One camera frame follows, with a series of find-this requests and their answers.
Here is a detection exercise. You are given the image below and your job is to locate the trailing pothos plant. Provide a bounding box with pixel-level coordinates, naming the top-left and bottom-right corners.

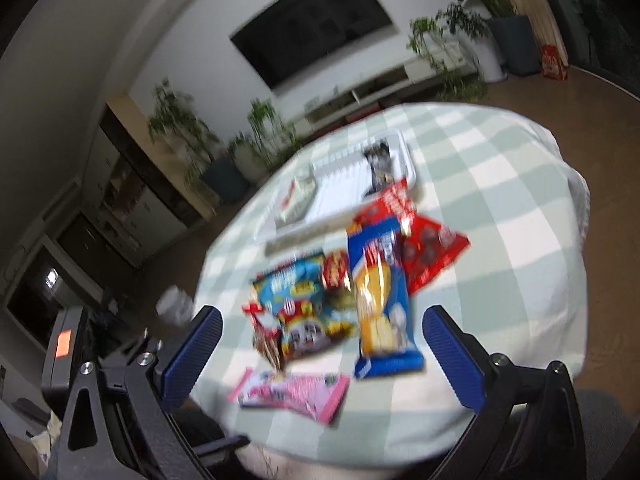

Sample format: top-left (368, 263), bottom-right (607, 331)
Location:
top-left (247, 100), bottom-right (301, 171)

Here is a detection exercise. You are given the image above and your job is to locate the dark glass door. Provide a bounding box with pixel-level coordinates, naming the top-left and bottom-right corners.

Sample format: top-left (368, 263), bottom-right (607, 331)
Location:
top-left (530, 0), bottom-right (640, 91)

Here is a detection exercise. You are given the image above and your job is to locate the red snack packet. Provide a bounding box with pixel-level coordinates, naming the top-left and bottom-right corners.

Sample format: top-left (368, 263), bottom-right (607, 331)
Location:
top-left (352, 177), bottom-right (418, 236)

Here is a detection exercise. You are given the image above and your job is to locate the red packet with dark balls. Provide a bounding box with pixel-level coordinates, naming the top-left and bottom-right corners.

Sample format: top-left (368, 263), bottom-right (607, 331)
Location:
top-left (400, 212), bottom-right (471, 295)

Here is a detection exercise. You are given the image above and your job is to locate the long blue cracker packet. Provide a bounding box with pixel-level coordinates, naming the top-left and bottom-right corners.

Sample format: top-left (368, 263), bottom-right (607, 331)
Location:
top-left (346, 217), bottom-right (426, 380)

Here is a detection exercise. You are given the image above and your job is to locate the blue panda snack packet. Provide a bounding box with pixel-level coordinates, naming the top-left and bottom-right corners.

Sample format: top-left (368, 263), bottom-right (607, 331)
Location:
top-left (250, 252), bottom-right (358, 361)

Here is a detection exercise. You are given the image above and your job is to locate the red paper bag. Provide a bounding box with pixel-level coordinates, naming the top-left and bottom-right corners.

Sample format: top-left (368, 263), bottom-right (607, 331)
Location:
top-left (540, 44), bottom-right (568, 82)

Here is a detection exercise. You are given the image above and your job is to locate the leafy green houseplant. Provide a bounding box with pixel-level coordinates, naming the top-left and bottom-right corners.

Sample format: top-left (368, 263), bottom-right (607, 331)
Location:
top-left (147, 80), bottom-right (221, 186)

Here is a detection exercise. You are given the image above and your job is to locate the pink snack packet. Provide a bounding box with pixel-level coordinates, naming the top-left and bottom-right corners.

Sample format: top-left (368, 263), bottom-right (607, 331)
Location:
top-left (227, 367), bottom-right (351, 426)

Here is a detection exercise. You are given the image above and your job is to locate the red gold foil packet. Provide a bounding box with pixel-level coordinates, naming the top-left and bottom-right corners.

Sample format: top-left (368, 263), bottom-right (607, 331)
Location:
top-left (242, 301), bottom-right (286, 371)

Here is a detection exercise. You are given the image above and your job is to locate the small round red packet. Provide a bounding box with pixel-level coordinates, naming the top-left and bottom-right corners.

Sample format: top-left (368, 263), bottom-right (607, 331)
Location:
top-left (322, 250), bottom-right (351, 291)

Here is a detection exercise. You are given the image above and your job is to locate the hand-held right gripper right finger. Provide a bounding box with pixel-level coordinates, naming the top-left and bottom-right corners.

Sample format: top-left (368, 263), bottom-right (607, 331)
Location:
top-left (422, 304), bottom-right (586, 480)

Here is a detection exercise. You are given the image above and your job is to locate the black wall television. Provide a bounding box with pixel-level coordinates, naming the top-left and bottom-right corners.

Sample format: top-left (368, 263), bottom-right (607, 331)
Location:
top-left (229, 0), bottom-right (393, 92)

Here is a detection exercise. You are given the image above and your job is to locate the small-leaf green houseplant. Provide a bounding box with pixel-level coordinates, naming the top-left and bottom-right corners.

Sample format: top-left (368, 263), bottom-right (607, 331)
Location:
top-left (407, 5), bottom-right (488, 101)

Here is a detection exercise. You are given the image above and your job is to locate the white green flat packet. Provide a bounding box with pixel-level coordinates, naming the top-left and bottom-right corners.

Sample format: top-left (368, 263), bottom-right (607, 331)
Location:
top-left (274, 175), bottom-right (318, 228)

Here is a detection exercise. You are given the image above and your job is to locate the white plastic tray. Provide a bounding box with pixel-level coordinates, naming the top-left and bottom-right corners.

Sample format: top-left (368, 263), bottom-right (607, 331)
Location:
top-left (310, 129), bottom-right (418, 223)

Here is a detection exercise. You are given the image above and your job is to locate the dark wooden shelf cabinet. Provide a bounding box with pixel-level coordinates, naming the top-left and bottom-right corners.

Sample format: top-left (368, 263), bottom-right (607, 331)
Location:
top-left (82, 102), bottom-right (201, 266)

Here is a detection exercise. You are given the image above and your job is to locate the white crumpled bag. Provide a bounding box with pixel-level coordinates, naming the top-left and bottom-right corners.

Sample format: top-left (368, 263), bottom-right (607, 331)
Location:
top-left (156, 285), bottom-right (195, 323)

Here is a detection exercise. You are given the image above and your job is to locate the white low television cabinet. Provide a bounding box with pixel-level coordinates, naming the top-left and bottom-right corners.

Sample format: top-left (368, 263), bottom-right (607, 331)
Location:
top-left (292, 42), bottom-right (481, 136)

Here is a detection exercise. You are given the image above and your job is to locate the dark grey planter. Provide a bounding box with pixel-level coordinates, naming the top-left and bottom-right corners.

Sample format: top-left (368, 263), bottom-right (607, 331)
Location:
top-left (200, 157), bottom-right (251, 206)
top-left (487, 14), bottom-right (538, 77)

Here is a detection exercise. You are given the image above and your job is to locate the black snack packet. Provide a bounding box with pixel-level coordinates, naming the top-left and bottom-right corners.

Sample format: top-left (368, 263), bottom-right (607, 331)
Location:
top-left (361, 140), bottom-right (393, 196)

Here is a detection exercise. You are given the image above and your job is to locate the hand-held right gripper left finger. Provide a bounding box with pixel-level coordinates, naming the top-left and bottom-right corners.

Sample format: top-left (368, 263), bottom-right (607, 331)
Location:
top-left (47, 305), bottom-right (251, 480)

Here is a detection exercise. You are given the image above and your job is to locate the white planter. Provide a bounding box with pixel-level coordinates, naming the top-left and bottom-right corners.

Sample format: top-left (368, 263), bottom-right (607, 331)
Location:
top-left (232, 142), bottom-right (266, 181)
top-left (472, 35), bottom-right (508, 83)

